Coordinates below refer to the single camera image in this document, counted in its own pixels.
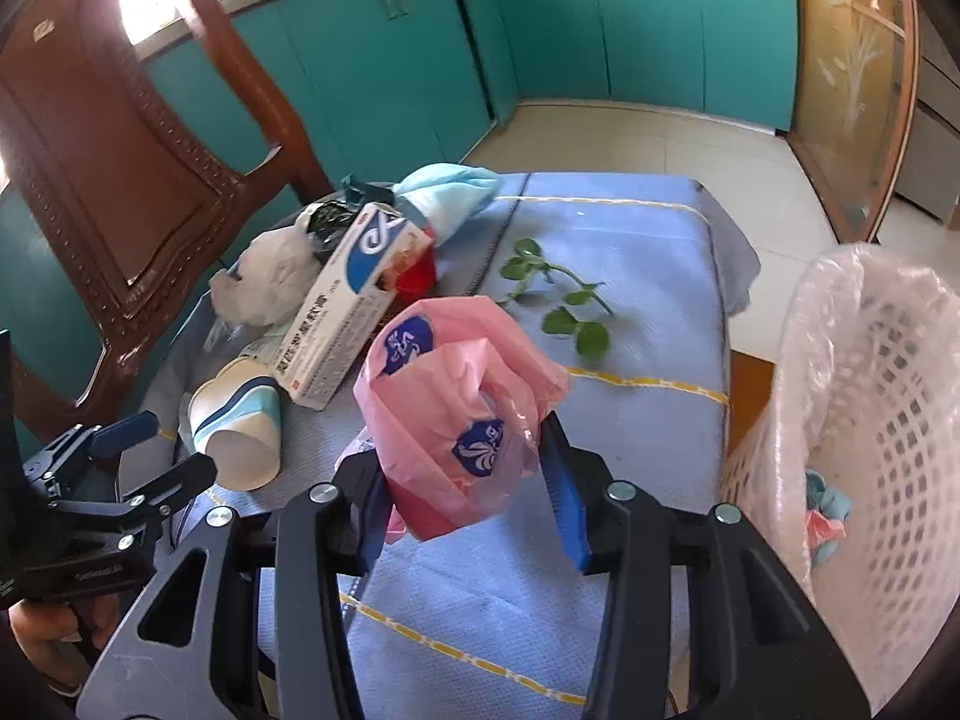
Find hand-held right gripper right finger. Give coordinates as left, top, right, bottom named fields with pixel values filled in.
left=536, top=412, right=871, bottom=720

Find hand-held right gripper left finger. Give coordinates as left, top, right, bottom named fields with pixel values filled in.
left=75, top=450, right=395, bottom=720

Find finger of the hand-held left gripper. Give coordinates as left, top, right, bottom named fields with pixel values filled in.
left=86, top=411, right=162, bottom=460
left=122, top=454, right=218, bottom=517

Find white blue paper cup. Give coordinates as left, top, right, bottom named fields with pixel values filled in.
left=187, top=358, right=284, bottom=491

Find pink plastic bag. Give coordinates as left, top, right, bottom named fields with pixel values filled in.
left=334, top=296, right=572, bottom=545

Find dark green plastic bag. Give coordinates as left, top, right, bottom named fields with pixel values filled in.
left=298, top=174, right=392, bottom=271

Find white plastic lattice basket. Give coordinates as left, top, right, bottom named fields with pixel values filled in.
left=720, top=244, right=960, bottom=713

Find person's left hand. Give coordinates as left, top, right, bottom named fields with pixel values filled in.
left=9, top=598, right=115, bottom=692

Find green leafy sprig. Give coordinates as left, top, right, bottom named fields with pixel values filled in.
left=499, top=238, right=616, bottom=359

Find white blue medicine box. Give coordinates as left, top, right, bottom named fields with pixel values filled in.
left=271, top=202, right=436, bottom=412

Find white crumpled tissue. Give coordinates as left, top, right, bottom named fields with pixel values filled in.
left=208, top=225, right=323, bottom=327

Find red plastic cap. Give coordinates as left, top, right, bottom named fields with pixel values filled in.
left=394, top=251, right=437, bottom=305

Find blue checked tablecloth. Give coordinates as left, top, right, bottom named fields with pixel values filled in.
left=112, top=172, right=762, bottom=720

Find light blue crumpled wrapper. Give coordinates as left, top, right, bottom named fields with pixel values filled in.
left=805, top=469, right=854, bottom=567

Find brown wooden chair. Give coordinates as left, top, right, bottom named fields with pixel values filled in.
left=0, top=0, right=335, bottom=451

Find pink translucent bin liner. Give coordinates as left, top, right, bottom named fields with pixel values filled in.
left=776, top=244, right=960, bottom=691

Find blue face mask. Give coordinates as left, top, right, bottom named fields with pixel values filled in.
left=394, top=163, right=502, bottom=245

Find teal kitchen cabinets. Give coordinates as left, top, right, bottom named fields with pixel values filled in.
left=0, top=0, right=800, bottom=458

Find wooden framed glass door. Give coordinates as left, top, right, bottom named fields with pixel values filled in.
left=787, top=0, right=920, bottom=241

